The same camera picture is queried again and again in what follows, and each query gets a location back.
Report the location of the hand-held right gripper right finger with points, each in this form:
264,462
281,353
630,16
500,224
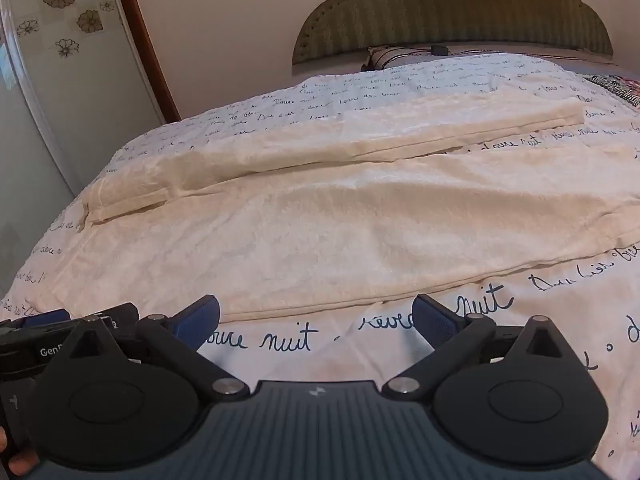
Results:
431,321

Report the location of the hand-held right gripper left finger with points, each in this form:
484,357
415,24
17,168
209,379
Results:
196,323

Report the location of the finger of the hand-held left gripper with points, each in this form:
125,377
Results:
47,319

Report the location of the cream fleece blanket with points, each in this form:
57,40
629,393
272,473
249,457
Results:
325,220

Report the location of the person's left hand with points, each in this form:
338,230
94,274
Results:
15,462

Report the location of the white script-printed blanket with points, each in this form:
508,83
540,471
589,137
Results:
555,340

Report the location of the flower-printed wardrobe door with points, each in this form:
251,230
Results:
55,110

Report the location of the striped grey pillow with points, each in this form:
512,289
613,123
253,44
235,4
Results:
395,58

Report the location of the small black device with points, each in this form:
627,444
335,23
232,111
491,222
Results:
440,50

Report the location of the black-and-white patterned cloth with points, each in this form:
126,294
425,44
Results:
617,87

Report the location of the green striped headboard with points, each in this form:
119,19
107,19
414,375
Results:
450,5

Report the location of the brown wooden door frame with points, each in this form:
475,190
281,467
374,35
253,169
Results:
145,45

